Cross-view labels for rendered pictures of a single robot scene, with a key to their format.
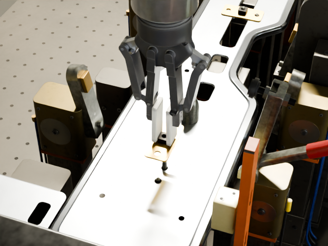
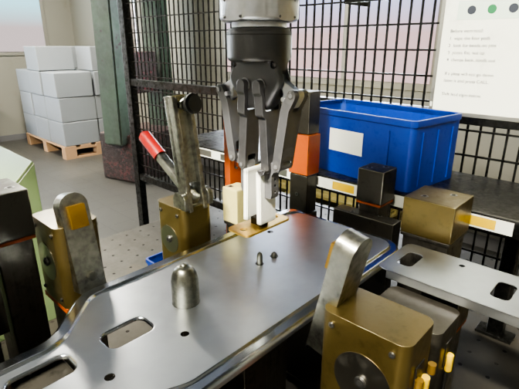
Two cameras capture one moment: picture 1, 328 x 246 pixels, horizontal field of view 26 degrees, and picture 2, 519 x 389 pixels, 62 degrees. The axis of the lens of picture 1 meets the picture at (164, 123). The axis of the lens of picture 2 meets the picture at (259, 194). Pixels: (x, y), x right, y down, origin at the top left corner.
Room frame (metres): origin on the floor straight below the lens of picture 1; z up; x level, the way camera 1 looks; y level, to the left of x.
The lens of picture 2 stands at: (1.27, 0.20, 1.28)
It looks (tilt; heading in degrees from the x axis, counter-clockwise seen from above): 19 degrees down; 203
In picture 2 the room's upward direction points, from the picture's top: straight up
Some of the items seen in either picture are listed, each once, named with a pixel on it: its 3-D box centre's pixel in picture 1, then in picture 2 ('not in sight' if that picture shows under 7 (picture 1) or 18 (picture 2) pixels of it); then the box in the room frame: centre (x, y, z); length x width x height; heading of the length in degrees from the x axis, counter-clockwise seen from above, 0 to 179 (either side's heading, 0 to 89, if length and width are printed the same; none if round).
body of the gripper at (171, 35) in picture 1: (164, 36); (259, 68); (0.79, 0.00, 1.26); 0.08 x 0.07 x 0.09; 70
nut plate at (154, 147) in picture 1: (164, 138); (259, 220); (0.79, 0.00, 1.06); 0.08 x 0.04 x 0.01; 160
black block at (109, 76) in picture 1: (112, 132); not in sight; (1.04, 0.10, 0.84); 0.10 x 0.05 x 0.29; 70
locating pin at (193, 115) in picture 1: (190, 111); (184, 288); (0.91, -0.04, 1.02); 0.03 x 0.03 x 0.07
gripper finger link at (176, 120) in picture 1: (183, 112); (242, 170); (0.78, -0.03, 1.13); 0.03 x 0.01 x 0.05; 70
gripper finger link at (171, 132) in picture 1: (171, 123); (252, 192); (0.79, -0.01, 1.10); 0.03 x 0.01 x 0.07; 160
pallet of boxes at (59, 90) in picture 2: not in sight; (72, 97); (-3.00, -4.22, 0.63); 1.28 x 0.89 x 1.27; 68
